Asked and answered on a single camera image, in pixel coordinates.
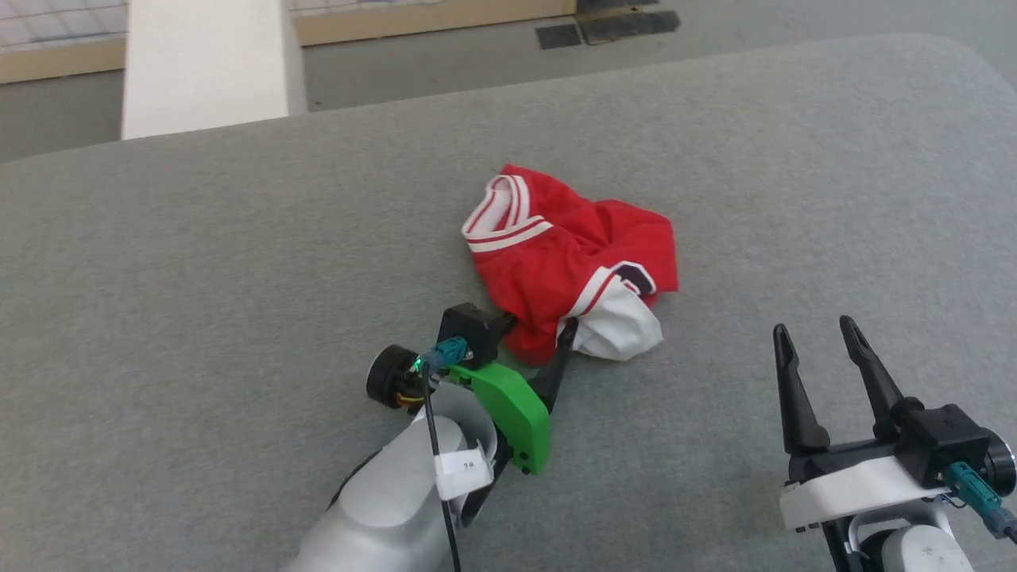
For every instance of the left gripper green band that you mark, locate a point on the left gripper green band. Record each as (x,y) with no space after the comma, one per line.
(512,417)

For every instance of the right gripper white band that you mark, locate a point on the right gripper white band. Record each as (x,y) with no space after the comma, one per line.
(858,485)

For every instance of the red basketball jersey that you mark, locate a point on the red basketball jersey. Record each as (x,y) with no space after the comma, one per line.
(556,254)

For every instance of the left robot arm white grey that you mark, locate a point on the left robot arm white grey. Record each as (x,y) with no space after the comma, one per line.
(381,508)

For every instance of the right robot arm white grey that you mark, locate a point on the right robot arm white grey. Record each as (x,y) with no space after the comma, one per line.
(914,552)

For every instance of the left gripper black motor cylinder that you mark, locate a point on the left gripper black motor cylinder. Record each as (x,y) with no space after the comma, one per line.
(389,377)

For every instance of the gripper black motor cylinder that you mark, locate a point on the gripper black motor cylinder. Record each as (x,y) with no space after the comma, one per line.
(1003,465)
(389,377)

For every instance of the right gripper black motor cylinder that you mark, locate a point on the right gripper black motor cylinder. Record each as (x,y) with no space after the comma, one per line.
(1003,465)

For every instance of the small dark floor mat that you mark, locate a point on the small dark floor mat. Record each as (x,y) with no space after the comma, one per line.
(558,36)

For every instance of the large dark floor mat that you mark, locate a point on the large dark floor mat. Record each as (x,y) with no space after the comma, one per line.
(628,25)

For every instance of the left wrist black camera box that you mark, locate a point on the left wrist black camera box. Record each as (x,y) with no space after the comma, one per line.
(469,330)

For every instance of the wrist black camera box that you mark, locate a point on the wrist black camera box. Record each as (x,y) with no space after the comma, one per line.
(941,437)
(469,330)

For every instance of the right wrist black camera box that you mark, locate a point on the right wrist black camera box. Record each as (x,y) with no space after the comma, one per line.
(941,437)

